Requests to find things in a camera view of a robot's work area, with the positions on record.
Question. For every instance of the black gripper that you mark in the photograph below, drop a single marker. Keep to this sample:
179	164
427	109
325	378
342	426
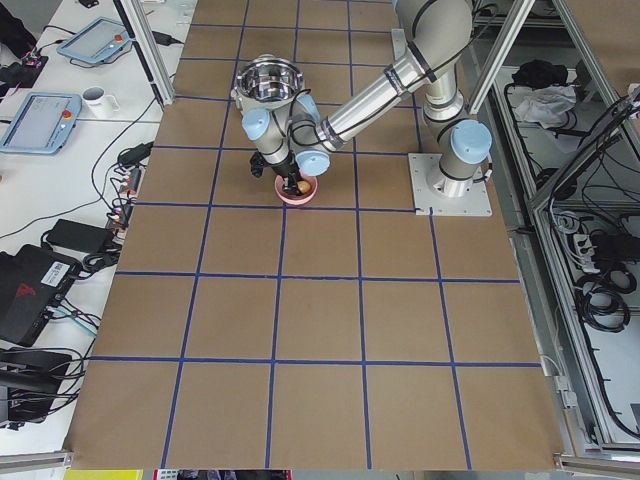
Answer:
285	169

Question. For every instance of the brown egg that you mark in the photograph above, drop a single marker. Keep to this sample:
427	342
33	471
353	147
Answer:
304	187

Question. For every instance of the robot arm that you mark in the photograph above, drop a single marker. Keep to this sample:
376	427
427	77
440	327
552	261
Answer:
281	118

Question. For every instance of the pale green cooking pot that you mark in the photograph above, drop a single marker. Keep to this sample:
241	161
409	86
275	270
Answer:
267	82

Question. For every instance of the pink bowl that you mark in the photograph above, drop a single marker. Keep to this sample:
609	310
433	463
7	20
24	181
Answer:
296	200

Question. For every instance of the white mug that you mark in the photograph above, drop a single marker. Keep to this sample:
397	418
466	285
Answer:
100	103

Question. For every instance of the black power adapter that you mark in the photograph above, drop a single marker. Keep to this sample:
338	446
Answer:
77	236

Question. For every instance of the upper blue teach pendant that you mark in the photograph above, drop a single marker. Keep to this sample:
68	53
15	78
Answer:
97	43

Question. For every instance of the blue teach pendant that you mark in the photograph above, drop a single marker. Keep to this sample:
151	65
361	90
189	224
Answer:
97	43
43	123

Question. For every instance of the lower blue teach pendant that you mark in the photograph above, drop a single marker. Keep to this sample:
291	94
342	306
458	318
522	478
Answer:
43	123

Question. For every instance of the black mini computer box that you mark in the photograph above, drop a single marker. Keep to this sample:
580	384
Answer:
31	372

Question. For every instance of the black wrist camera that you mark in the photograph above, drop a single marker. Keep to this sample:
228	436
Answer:
257	164

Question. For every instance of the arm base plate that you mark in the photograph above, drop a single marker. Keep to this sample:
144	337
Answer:
434	194

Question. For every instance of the aluminium frame post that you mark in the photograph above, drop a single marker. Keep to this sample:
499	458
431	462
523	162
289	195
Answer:
136	24

